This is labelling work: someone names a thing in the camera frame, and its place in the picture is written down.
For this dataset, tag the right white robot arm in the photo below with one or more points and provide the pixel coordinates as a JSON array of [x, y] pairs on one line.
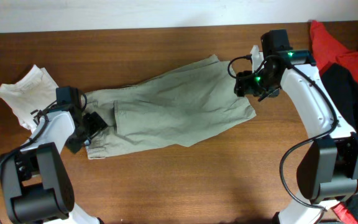
[[328, 173]]

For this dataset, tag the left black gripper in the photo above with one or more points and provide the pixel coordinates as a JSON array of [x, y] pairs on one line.
[[92, 123]]

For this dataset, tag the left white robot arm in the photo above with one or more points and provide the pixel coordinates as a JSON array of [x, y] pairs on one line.
[[35, 184]]

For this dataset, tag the khaki shorts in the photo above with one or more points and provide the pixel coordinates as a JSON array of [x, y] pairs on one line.
[[183, 106]]

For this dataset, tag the white folded graphic t-shirt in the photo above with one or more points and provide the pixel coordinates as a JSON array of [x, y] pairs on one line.
[[35, 91]]

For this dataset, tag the red garment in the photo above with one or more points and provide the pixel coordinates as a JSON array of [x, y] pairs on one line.
[[327, 51]]

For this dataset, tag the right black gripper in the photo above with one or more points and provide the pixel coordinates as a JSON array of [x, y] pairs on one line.
[[245, 86]]

